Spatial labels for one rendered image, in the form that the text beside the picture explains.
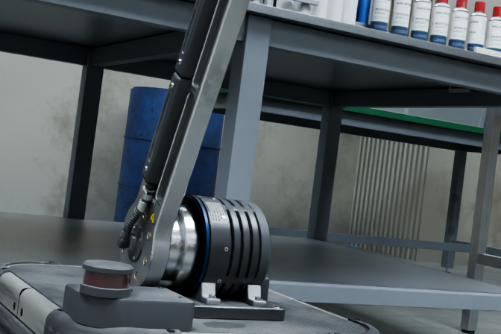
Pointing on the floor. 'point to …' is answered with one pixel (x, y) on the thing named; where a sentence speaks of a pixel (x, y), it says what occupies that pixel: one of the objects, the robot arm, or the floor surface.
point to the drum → (149, 114)
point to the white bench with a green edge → (287, 114)
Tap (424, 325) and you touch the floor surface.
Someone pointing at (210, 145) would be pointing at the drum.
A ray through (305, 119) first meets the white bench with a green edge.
